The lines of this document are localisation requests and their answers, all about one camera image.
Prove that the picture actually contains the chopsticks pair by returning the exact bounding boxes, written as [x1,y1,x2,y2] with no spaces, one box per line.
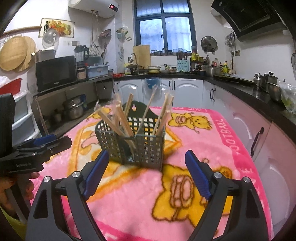
[115,92,134,137]
[94,101,135,149]
[152,90,174,136]

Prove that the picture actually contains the kitchen window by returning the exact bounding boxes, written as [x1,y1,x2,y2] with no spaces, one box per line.
[133,0,197,51]

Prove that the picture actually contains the left hand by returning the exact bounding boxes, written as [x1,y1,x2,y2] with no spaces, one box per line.
[1,172,39,222]

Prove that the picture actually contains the steel pots on shelf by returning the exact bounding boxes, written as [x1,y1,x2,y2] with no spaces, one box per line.
[63,94,87,120]

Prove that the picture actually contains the pink cartoon fleece blanket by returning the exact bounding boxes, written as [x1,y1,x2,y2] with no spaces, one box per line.
[30,105,275,241]

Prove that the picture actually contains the black microwave oven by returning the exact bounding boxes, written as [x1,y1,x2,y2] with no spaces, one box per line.
[35,56,77,93]

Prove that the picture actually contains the round wooden boards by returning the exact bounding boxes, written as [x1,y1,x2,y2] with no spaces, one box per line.
[1,36,37,72]

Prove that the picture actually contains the dark green utensil basket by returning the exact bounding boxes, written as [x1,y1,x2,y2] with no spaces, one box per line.
[95,100,166,171]

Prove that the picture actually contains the blue hanging bin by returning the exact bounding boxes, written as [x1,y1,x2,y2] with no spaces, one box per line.
[145,77,161,89]

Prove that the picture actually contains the steel kettle on counter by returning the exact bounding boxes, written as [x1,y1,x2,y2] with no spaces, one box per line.
[253,73,264,90]

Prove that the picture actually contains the wooden cutting board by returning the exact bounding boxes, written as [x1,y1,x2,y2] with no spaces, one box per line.
[133,45,151,69]

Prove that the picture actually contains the white water heater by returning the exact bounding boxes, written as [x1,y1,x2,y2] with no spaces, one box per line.
[68,0,119,19]

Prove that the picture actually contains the black range hood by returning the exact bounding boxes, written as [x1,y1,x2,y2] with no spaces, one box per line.
[212,0,287,42]

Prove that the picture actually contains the steel pot lid on wall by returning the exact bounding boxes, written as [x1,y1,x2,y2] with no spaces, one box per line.
[201,36,218,54]

